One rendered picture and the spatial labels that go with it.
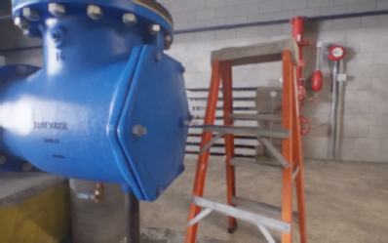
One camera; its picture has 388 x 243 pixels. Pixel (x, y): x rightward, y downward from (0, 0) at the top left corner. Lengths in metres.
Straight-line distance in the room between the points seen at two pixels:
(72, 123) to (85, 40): 0.28
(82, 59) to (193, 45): 3.62
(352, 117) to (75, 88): 4.12
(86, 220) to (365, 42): 4.48
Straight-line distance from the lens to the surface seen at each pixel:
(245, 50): 0.94
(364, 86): 4.38
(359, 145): 4.41
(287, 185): 0.82
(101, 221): 1.50
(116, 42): 0.78
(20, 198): 1.51
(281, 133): 0.81
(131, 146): 0.57
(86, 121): 0.67
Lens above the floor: 0.90
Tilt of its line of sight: 4 degrees down
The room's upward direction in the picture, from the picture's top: straight up
